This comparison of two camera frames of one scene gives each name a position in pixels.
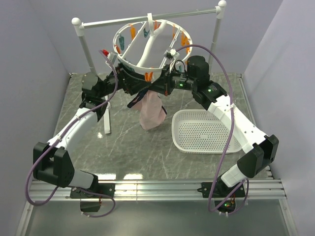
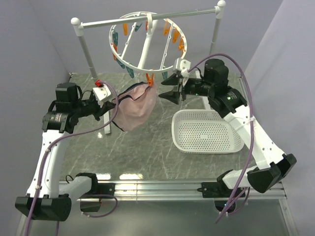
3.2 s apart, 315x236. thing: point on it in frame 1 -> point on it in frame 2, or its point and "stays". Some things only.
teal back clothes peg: (145, 33) -> (138, 27)
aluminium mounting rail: (170, 191) stays
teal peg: (121, 40) -> (115, 37)
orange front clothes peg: (148, 77) stays
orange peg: (184, 41) -> (175, 34)
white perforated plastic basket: (200, 131) stays
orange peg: (132, 32) -> (125, 29)
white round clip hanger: (153, 73) -> (166, 19)
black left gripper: (132, 84) -> (107, 105)
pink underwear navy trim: (152, 112) -> (136, 103)
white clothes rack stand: (80, 25) stays
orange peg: (173, 32) -> (167, 27)
